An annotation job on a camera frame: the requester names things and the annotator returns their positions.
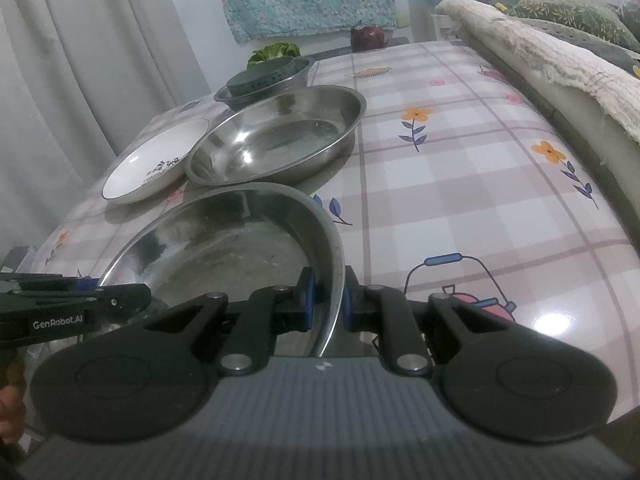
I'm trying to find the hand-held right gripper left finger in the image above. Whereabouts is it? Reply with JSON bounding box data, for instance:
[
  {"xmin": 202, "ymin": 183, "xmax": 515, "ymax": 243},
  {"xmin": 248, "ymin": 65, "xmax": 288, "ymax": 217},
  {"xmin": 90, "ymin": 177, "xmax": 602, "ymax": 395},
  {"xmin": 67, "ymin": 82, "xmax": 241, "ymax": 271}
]
[{"xmin": 140, "ymin": 267, "xmax": 317, "ymax": 376}]

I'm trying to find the person's left hand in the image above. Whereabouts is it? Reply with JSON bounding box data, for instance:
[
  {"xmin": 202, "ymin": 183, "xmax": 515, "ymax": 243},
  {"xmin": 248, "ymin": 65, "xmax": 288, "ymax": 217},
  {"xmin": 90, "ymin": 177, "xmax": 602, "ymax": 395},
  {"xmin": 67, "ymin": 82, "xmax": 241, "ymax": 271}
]
[{"xmin": 0, "ymin": 385, "xmax": 27, "ymax": 446}]

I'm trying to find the white ceramic plate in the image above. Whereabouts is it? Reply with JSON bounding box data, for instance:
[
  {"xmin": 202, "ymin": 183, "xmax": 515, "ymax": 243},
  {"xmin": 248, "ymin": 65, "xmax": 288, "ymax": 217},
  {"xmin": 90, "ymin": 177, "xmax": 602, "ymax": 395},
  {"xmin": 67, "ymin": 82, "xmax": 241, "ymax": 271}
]
[{"xmin": 102, "ymin": 118, "xmax": 211, "ymax": 204}]

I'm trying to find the green leaf print pillow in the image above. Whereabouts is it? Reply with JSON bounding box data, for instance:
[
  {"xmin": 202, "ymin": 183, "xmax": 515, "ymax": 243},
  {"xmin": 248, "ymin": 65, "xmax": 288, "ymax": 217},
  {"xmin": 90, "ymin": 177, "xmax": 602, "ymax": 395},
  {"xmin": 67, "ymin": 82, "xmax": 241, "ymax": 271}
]
[{"xmin": 505, "ymin": 0, "xmax": 640, "ymax": 53}]

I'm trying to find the white curtain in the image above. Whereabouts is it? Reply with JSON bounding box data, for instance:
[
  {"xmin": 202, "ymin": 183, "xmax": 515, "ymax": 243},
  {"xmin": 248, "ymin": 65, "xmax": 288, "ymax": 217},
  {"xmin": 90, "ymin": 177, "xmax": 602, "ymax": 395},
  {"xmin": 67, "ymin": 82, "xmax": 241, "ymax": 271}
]
[{"xmin": 0, "ymin": 0, "xmax": 211, "ymax": 181}]

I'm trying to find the red cabbage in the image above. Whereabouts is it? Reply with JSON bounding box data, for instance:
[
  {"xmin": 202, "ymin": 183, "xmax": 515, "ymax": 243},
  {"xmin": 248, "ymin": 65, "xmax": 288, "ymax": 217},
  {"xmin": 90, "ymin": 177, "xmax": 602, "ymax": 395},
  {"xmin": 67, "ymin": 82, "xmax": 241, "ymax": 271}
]
[{"xmin": 350, "ymin": 24, "xmax": 387, "ymax": 52}]

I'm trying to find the grey dotted cushion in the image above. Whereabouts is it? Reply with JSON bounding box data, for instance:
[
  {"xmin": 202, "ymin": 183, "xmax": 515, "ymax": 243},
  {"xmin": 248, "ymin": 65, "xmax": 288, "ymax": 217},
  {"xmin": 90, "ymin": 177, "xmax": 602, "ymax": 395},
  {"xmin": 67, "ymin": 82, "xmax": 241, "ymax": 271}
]
[{"xmin": 520, "ymin": 17, "xmax": 640, "ymax": 78}]

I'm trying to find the white sofa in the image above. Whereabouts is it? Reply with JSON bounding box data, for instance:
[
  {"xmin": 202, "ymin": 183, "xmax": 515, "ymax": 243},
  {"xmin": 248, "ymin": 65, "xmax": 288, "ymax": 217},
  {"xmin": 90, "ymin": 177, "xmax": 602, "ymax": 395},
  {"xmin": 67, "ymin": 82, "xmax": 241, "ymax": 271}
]
[{"xmin": 450, "ymin": 35, "xmax": 640, "ymax": 221}]

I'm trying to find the large steel basin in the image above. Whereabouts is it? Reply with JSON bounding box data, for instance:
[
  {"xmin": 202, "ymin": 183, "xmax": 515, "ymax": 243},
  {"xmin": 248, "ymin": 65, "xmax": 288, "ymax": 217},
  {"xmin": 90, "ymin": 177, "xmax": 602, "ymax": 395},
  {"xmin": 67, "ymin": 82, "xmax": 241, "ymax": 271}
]
[{"xmin": 97, "ymin": 183, "xmax": 346, "ymax": 358}]

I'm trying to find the cream sofa cover towel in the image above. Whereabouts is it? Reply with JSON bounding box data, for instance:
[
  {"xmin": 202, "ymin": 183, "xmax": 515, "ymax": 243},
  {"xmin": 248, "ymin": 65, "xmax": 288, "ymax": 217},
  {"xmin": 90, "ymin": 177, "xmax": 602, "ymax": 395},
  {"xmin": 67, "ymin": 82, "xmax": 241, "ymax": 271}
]
[{"xmin": 435, "ymin": 0, "xmax": 640, "ymax": 146}]

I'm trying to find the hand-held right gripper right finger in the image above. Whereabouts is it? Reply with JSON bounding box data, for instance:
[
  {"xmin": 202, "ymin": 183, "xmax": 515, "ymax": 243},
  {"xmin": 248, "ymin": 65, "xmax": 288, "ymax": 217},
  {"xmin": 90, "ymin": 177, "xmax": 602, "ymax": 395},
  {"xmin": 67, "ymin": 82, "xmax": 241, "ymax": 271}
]
[{"xmin": 342, "ymin": 265, "xmax": 506, "ymax": 376}]

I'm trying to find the steel plate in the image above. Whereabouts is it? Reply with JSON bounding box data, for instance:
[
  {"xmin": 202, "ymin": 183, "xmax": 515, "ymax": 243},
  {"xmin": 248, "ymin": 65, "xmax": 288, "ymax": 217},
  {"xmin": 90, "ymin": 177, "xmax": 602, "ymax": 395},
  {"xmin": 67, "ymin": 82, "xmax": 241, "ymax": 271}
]
[{"xmin": 185, "ymin": 85, "xmax": 368, "ymax": 187}]

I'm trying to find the napa cabbage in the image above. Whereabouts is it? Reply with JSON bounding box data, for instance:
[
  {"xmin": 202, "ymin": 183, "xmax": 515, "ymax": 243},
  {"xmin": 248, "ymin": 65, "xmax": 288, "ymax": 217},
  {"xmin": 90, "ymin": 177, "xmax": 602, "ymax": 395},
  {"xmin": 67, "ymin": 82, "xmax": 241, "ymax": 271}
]
[{"xmin": 247, "ymin": 42, "xmax": 301, "ymax": 67}]

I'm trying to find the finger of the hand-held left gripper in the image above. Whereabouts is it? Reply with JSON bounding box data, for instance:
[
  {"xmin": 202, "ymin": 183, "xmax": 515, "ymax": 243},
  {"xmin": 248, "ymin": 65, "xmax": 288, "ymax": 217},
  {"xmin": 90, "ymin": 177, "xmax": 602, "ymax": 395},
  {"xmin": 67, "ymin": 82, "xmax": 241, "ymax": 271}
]
[
  {"xmin": 20, "ymin": 284, "xmax": 151, "ymax": 318},
  {"xmin": 0, "ymin": 272, "xmax": 99, "ymax": 294}
]

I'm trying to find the dark glass table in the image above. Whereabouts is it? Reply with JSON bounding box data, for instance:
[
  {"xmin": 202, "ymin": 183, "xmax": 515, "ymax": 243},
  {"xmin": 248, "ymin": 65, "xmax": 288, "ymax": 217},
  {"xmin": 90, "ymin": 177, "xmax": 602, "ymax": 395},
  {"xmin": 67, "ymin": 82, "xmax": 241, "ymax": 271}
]
[{"xmin": 300, "ymin": 35, "xmax": 411, "ymax": 61}]

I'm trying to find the deep steel bowl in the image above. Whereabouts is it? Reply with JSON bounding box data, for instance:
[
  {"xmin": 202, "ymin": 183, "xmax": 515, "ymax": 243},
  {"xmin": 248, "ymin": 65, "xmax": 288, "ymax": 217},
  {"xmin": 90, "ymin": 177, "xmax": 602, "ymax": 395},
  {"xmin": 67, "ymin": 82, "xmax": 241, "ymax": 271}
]
[{"xmin": 214, "ymin": 57, "xmax": 315, "ymax": 110}]

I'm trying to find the green ceramic bowl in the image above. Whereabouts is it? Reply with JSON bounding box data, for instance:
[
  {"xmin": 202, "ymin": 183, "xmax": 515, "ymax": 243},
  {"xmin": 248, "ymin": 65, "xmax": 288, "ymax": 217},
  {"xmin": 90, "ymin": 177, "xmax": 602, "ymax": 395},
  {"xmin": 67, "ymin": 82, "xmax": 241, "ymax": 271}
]
[{"xmin": 226, "ymin": 57, "xmax": 296, "ymax": 96}]

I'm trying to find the white water dispenser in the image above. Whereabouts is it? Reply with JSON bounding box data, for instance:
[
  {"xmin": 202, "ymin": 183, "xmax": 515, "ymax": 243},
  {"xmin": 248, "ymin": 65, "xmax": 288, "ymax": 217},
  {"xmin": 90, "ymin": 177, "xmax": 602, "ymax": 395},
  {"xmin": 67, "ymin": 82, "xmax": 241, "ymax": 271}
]
[{"xmin": 431, "ymin": 10, "xmax": 453, "ymax": 41}]

